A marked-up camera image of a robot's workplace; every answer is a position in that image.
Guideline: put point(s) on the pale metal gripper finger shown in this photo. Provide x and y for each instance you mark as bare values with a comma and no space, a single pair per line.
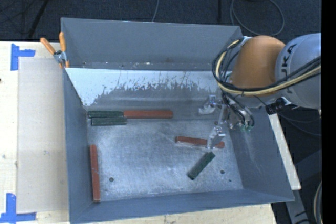
216,137
207,108

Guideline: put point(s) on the red-brown flat block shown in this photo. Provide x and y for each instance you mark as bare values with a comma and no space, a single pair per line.
95,173
191,141
148,114

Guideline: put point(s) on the grey metal bin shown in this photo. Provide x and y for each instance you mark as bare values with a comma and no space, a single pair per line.
147,160

